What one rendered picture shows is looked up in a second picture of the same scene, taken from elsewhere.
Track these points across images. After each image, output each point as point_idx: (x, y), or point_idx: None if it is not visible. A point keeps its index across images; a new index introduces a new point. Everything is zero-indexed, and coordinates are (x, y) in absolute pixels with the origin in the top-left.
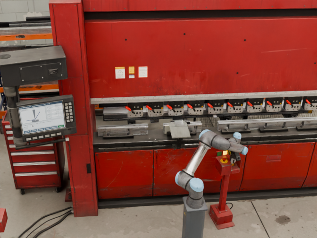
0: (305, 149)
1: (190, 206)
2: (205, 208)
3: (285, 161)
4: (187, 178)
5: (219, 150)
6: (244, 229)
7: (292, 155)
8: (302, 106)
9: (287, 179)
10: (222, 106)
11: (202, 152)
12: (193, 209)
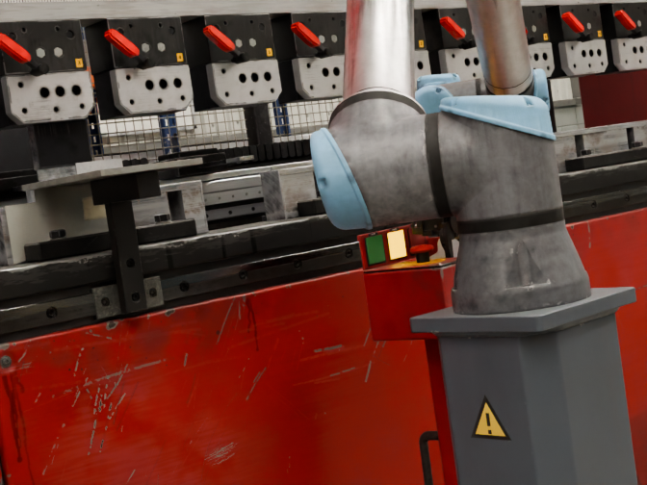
0: (645, 246)
1: (531, 293)
2: (618, 289)
3: None
4: (407, 117)
5: (338, 301)
6: None
7: (613, 284)
8: None
9: (633, 433)
10: (271, 56)
11: None
12: (561, 306)
